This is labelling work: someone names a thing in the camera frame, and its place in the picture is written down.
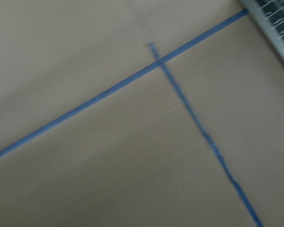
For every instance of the grey laptop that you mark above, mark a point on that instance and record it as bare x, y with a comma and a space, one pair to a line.
269, 15

